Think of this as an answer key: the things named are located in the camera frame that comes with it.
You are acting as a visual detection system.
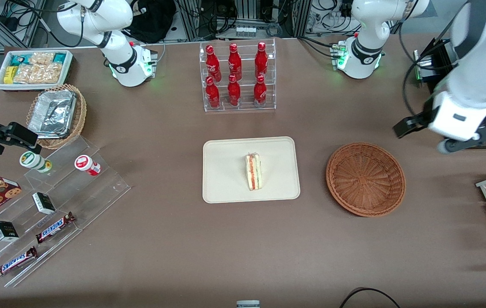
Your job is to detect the red cola bottle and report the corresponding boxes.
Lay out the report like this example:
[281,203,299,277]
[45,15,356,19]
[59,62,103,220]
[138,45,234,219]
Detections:
[254,41,268,79]
[227,74,241,107]
[253,75,267,107]
[206,44,222,83]
[228,43,242,81]
[206,76,221,109]

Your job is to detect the triangular sandwich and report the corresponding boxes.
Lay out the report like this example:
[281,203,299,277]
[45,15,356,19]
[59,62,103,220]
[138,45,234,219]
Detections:
[245,153,263,191]

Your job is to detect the black bag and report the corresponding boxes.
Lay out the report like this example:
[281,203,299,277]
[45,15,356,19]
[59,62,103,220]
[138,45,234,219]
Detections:
[124,0,177,44]

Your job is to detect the large clear rice snack bag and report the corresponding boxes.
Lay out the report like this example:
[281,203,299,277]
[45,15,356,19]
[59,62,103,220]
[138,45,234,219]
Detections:
[13,63,62,84]

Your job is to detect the black cable loop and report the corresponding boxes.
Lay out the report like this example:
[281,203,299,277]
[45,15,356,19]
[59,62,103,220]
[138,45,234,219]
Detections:
[339,287,402,308]

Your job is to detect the green-lid white drink bottle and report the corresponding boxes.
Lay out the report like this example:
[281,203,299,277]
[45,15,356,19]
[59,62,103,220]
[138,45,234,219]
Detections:
[19,151,53,174]

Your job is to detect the round brown wicker basket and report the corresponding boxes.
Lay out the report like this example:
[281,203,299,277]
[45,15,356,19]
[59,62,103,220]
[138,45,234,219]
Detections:
[326,142,406,217]

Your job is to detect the brown Snickers bar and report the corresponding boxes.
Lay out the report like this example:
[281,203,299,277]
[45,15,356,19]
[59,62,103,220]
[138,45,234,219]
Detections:
[0,246,38,279]
[36,212,76,244]

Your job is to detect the small clear rice snack bag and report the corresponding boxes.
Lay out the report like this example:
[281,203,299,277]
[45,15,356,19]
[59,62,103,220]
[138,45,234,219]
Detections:
[29,52,55,66]

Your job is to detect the beige rectangular tray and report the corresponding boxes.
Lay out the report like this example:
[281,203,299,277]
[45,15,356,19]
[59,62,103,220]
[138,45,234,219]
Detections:
[202,136,301,204]

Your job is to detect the aluminium foil tray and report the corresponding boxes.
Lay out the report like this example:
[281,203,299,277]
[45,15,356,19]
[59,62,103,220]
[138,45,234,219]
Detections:
[27,89,77,139]

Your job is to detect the clear acrylic stepped display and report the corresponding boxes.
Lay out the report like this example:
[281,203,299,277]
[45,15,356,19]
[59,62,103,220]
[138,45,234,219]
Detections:
[0,136,131,288]

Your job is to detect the clear acrylic bottle rack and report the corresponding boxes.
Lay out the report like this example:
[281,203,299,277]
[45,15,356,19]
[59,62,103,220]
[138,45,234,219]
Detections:
[199,38,277,113]

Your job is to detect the black food warmer cabinet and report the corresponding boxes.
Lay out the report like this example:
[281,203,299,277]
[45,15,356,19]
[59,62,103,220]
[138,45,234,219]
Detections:
[413,38,486,150]

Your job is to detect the oval tan wicker basket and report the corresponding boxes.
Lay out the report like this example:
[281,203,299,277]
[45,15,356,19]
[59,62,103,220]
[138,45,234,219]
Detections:
[26,84,87,150]

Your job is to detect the white snack bin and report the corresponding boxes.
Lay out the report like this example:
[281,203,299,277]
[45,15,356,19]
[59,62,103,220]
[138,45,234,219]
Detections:
[0,50,74,92]

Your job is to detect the red-lid white drink bottle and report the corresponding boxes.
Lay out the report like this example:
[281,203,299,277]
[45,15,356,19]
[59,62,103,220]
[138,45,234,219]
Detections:
[75,155,101,176]

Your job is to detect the small black box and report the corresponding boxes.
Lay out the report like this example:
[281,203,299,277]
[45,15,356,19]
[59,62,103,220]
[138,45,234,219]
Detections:
[32,192,56,215]
[0,221,19,242]

